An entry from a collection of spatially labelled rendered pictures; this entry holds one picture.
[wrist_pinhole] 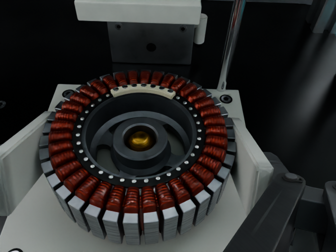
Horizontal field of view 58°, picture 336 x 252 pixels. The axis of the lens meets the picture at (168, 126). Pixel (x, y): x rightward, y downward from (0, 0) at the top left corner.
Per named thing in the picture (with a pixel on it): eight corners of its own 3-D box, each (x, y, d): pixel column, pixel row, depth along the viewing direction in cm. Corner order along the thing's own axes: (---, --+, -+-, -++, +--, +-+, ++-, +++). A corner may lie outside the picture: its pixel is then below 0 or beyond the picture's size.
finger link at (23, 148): (10, 217, 14) (-7, 217, 14) (59, 153, 20) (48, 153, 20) (0, 158, 13) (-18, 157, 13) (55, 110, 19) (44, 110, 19)
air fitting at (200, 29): (204, 48, 29) (208, 19, 26) (191, 48, 29) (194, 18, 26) (203, 41, 29) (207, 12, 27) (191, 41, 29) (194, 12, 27)
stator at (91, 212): (236, 251, 16) (253, 222, 14) (30, 245, 16) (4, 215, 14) (218, 104, 24) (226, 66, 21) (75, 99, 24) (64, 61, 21)
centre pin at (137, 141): (155, 175, 20) (155, 150, 18) (125, 174, 20) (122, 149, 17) (157, 150, 21) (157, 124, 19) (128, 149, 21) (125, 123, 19)
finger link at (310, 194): (284, 204, 12) (362, 207, 12) (252, 150, 16) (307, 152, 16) (278, 236, 12) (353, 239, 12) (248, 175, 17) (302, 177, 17)
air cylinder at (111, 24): (190, 66, 29) (196, 11, 25) (112, 63, 29) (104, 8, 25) (189, 36, 32) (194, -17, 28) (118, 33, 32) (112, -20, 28)
